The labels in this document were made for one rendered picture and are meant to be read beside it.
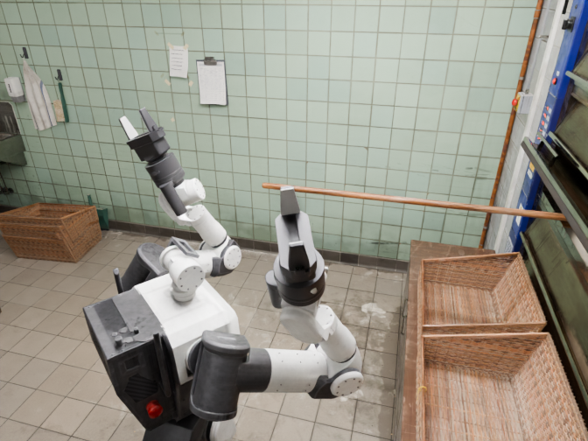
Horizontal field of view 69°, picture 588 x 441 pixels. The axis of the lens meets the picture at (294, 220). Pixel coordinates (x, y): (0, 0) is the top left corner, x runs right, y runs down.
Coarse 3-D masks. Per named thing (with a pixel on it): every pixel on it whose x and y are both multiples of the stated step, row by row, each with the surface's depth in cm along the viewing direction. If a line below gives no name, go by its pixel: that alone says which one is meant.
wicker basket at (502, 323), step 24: (432, 264) 235; (456, 264) 232; (504, 264) 224; (432, 288) 237; (456, 288) 236; (480, 288) 235; (504, 288) 221; (528, 288) 196; (432, 312) 218; (456, 312) 218; (480, 312) 219; (504, 312) 212; (528, 312) 189
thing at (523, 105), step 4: (520, 92) 248; (520, 96) 242; (524, 96) 240; (528, 96) 240; (532, 96) 239; (520, 100) 242; (524, 100) 241; (528, 100) 241; (516, 104) 247; (520, 104) 243; (524, 104) 242; (528, 104) 242; (516, 108) 246; (520, 108) 244; (524, 108) 243; (528, 108) 243; (520, 112) 244; (524, 112) 244; (528, 112) 243
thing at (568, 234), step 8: (544, 192) 205; (544, 200) 202; (552, 200) 198; (552, 208) 191; (560, 224) 180; (568, 224) 178; (560, 232) 179; (568, 232) 172; (568, 240) 170; (576, 240) 167; (576, 248) 162; (576, 256) 161; (584, 256) 157; (584, 264) 153; (584, 272) 152
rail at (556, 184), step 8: (528, 144) 189; (536, 152) 178; (536, 160) 175; (544, 160) 171; (544, 168) 164; (552, 176) 156; (552, 184) 153; (560, 184) 150; (560, 192) 145; (568, 200) 138; (568, 208) 137; (576, 208) 133; (576, 216) 130; (584, 224) 124; (584, 232) 123
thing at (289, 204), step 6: (288, 186) 67; (282, 192) 67; (288, 192) 67; (294, 192) 67; (282, 198) 68; (288, 198) 68; (294, 198) 68; (282, 204) 69; (288, 204) 69; (294, 204) 69; (282, 210) 70; (288, 210) 70; (294, 210) 70
